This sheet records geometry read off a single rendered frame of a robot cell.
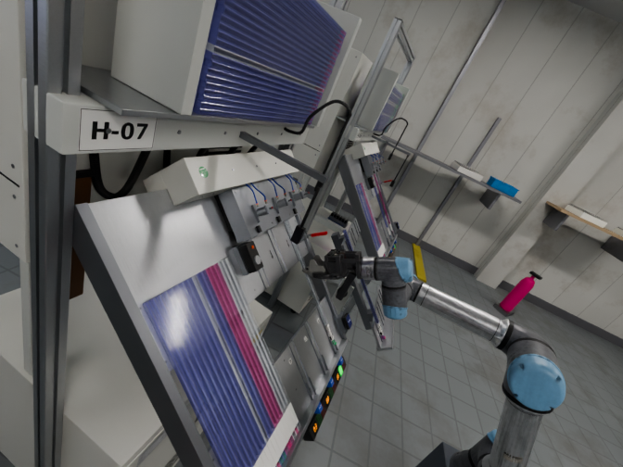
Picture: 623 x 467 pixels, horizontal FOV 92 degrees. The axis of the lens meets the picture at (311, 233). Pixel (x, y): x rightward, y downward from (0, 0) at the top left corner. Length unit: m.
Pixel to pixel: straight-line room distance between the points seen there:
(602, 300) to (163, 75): 5.84
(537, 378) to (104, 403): 1.09
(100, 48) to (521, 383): 1.15
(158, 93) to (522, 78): 4.43
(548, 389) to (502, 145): 3.96
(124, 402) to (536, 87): 4.73
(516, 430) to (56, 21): 1.22
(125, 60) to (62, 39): 0.13
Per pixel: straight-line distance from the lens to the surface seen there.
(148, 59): 0.60
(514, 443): 1.13
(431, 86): 4.53
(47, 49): 0.52
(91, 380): 1.09
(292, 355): 0.96
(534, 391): 1.00
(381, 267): 0.95
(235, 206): 0.78
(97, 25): 0.70
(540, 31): 4.81
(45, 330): 0.76
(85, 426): 1.02
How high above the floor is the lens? 1.52
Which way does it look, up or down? 25 degrees down
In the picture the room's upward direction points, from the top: 25 degrees clockwise
